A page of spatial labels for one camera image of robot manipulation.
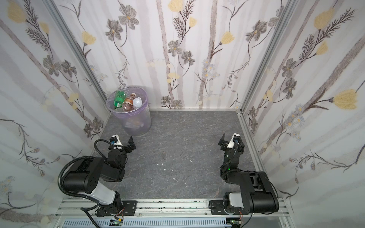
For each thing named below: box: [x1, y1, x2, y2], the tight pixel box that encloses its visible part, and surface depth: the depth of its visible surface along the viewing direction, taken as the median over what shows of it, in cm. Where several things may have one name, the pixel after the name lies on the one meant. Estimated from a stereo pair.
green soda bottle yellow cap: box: [113, 90, 127, 110], surface depth 90 cm
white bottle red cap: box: [132, 96, 143, 108], surface depth 86 cm
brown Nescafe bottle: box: [122, 92, 137, 112], surface depth 90 cm
